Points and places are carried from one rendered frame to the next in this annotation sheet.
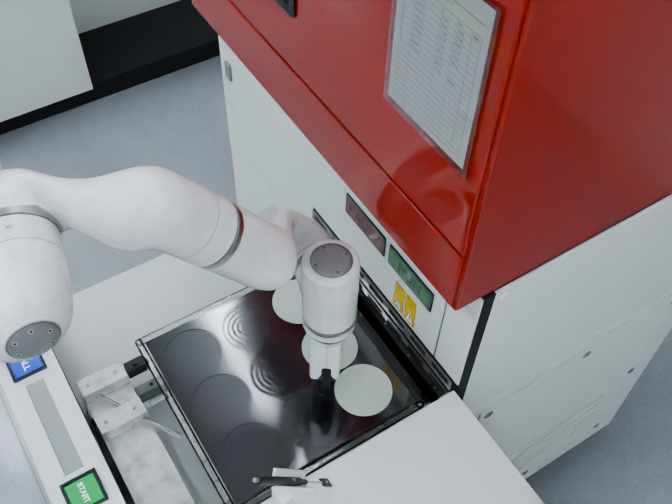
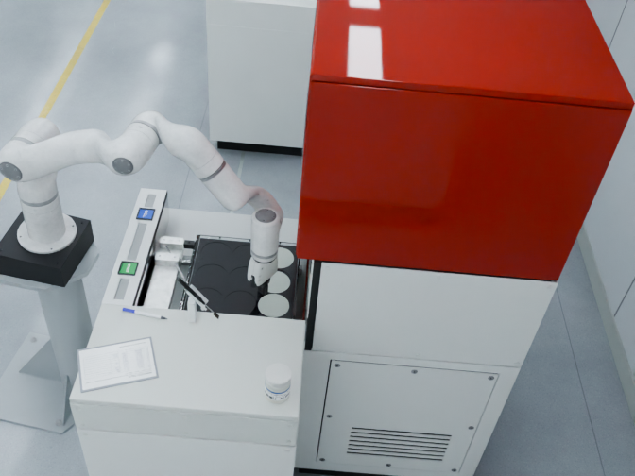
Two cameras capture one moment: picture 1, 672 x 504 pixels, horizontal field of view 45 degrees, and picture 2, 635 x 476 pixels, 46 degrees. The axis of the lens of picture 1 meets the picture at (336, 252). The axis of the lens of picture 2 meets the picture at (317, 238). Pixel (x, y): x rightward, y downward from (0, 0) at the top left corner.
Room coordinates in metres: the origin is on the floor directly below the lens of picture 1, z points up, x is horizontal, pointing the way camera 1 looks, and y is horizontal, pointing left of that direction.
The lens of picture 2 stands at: (-0.59, -0.99, 2.70)
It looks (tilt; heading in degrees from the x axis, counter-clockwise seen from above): 43 degrees down; 32
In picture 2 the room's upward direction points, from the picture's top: 6 degrees clockwise
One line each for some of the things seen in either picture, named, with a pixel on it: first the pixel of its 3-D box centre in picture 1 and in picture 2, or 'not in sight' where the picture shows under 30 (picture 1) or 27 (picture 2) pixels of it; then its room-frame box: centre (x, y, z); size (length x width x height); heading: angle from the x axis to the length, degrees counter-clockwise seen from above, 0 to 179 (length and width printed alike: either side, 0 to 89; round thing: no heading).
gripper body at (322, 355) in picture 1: (328, 338); (264, 264); (0.69, 0.01, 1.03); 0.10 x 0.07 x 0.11; 178
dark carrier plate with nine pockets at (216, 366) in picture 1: (277, 372); (244, 278); (0.69, 0.09, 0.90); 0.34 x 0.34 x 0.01; 34
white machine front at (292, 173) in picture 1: (329, 204); (317, 218); (0.98, 0.02, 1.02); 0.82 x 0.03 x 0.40; 34
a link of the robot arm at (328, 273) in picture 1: (329, 284); (265, 230); (0.69, 0.01, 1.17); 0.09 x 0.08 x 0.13; 25
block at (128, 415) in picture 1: (121, 418); (167, 259); (0.59, 0.35, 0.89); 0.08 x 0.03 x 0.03; 124
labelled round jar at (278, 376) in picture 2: not in sight; (277, 383); (0.37, -0.30, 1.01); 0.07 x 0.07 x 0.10
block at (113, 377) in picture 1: (103, 382); (171, 243); (0.66, 0.39, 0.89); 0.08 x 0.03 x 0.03; 124
